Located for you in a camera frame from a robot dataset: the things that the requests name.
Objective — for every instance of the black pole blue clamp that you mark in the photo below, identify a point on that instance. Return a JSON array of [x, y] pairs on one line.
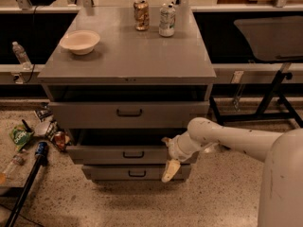
[[40, 160]]

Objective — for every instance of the clear plastic water bottle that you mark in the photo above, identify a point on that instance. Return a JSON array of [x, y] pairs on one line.
[[21, 56]]

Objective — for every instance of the crushed gold soda can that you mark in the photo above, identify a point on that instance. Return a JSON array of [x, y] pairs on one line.
[[141, 15]]

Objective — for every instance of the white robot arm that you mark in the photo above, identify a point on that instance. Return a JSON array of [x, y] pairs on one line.
[[281, 192]]

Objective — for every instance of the grey drawer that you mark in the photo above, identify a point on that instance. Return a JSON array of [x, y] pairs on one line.
[[124, 173], [122, 146], [126, 115]]

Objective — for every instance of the green chip bag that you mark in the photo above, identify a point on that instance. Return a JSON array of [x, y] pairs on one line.
[[20, 136]]

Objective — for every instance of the red soda can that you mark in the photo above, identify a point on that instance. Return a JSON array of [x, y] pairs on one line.
[[59, 138]]

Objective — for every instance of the grey bottom drawer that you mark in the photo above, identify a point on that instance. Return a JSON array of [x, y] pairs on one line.
[[124, 173]]

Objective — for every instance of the silver snack wrapper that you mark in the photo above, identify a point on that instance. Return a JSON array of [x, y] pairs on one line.
[[45, 128]]

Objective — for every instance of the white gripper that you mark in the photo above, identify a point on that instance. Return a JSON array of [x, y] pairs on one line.
[[175, 148]]

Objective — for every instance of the grey metal drawer cabinet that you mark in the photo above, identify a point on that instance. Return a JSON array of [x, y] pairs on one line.
[[128, 65]]

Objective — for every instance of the grey top drawer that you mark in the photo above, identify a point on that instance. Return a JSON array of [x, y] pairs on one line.
[[126, 115]]

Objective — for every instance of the flattened clear plastic bottle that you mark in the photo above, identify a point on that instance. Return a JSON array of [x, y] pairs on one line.
[[16, 161]]

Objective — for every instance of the white green soda can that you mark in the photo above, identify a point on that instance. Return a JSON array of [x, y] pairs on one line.
[[167, 20]]

